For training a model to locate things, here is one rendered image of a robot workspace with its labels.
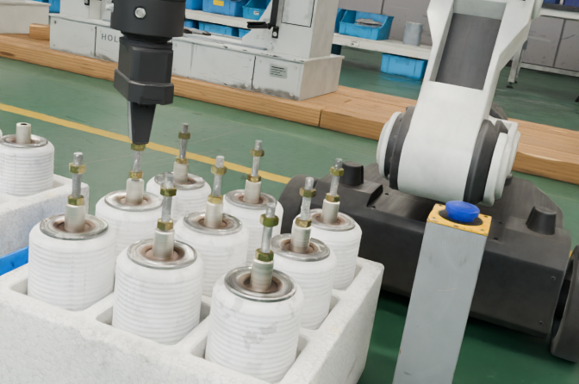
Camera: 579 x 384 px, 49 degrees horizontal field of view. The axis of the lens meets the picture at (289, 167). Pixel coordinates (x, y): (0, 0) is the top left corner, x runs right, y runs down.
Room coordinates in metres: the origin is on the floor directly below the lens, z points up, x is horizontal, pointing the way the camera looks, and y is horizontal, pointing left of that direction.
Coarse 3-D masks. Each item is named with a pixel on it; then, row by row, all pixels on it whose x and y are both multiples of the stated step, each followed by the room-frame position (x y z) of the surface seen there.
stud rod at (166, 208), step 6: (168, 174) 0.64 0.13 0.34; (168, 180) 0.63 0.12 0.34; (168, 186) 0.63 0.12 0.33; (168, 198) 0.63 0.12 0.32; (162, 204) 0.63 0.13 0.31; (168, 204) 0.63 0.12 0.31; (162, 210) 0.63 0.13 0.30; (168, 210) 0.63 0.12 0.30; (162, 216) 0.63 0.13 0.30; (168, 216) 0.63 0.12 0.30
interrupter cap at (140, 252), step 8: (144, 240) 0.65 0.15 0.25; (152, 240) 0.66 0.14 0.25; (176, 240) 0.67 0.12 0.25; (128, 248) 0.63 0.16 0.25; (136, 248) 0.63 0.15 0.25; (144, 248) 0.64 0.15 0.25; (152, 248) 0.64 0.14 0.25; (176, 248) 0.65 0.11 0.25; (184, 248) 0.65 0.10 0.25; (192, 248) 0.65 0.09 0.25; (128, 256) 0.61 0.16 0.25; (136, 256) 0.61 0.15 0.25; (144, 256) 0.62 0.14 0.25; (152, 256) 0.63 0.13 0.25; (176, 256) 0.63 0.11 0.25; (184, 256) 0.63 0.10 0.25; (192, 256) 0.63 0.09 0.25; (144, 264) 0.60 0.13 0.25; (152, 264) 0.60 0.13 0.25; (160, 264) 0.60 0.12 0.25; (168, 264) 0.61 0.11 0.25; (176, 264) 0.60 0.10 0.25; (184, 264) 0.61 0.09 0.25
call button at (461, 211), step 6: (450, 204) 0.72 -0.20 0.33; (456, 204) 0.72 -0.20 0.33; (462, 204) 0.72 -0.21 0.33; (468, 204) 0.73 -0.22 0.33; (450, 210) 0.71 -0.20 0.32; (456, 210) 0.71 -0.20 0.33; (462, 210) 0.70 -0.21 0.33; (468, 210) 0.71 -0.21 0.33; (474, 210) 0.71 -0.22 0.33; (450, 216) 0.71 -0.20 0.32; (456, 216) 0.71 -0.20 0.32; (462, 216) 0.70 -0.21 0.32; (468, 216) 0.70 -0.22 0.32; (474, 216) 0.70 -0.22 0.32
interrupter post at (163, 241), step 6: (156, 228) 0.63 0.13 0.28; (156, 234) 0.62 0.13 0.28; (162, 234) 0.62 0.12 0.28; (168, 234) 0.62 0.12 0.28; (174, 234) 0.63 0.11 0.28; (156, 240) 0.62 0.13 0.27; (162, 240) 0.62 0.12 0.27; (168, 240) 0.62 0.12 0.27; (156, 246) 0.62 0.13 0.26; (162, 246) 0.62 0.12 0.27; (168, 246) 0.62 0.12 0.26; (156, 252) 0.62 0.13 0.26; (162, 252) 0.62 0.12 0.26; (168, 252) 0.63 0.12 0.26; (162, 258) 0.62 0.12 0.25
